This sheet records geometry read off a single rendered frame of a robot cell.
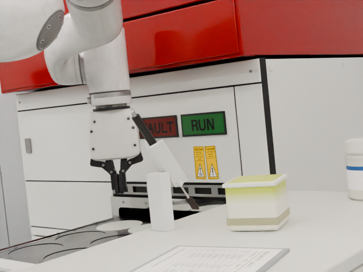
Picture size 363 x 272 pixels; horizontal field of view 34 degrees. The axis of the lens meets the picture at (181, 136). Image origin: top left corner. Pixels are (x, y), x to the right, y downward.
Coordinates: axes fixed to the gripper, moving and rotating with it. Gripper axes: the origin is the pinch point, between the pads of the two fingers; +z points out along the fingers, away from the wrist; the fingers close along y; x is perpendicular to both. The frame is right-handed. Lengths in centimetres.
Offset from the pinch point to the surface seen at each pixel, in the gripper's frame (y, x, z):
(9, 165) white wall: -110, 317, 19
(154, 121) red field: 8.0, 12.9, -11.5
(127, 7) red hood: 4.6, 9.6, -36.6
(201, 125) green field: 18.0, 4.0, -10.0
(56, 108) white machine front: -17.9, 36.4, -16.6
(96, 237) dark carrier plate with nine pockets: -5.3, -2.7, 10.0
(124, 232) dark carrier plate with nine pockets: 0.2, -1.2, 9.9
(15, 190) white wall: -106, 314, 37
